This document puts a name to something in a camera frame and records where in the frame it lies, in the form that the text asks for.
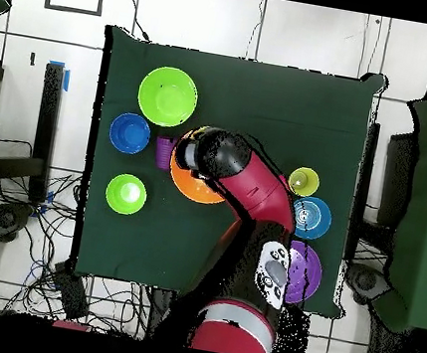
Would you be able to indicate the dark green table cloth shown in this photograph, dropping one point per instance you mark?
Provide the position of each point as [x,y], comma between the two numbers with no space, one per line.
[251,98]

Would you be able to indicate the black post with blue tape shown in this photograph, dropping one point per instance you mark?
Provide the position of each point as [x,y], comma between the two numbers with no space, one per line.
[46,128]

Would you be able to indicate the light blue bowl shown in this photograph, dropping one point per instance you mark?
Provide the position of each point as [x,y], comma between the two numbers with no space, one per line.
[315,219]

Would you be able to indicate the small green bowl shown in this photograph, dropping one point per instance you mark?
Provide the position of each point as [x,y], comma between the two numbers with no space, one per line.
[126,193]

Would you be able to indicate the purple cup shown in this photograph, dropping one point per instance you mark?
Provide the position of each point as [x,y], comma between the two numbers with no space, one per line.
[163,154]

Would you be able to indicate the large purple bowl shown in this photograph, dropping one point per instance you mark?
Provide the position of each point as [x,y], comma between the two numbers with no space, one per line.
[306,272]

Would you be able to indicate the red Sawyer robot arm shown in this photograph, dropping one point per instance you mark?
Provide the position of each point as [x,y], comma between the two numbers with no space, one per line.
[258,196]

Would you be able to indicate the black power brick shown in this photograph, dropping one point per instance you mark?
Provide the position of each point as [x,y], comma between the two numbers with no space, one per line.
[70,294]

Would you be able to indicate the dark blue bowl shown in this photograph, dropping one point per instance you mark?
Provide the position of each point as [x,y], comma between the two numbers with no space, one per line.
[130,133]

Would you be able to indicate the large green bowl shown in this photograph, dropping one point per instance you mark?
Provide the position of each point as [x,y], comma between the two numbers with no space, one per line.
[167,96]

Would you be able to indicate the translucent yellow-green cup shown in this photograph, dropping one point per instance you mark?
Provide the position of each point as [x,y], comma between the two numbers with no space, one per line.
[303,182]

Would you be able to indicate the grey wheeled base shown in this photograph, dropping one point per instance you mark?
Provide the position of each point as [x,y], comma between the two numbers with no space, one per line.
[367,282]

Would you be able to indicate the large orange bowl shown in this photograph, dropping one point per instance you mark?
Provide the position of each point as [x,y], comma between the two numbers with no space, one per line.
[191,187]

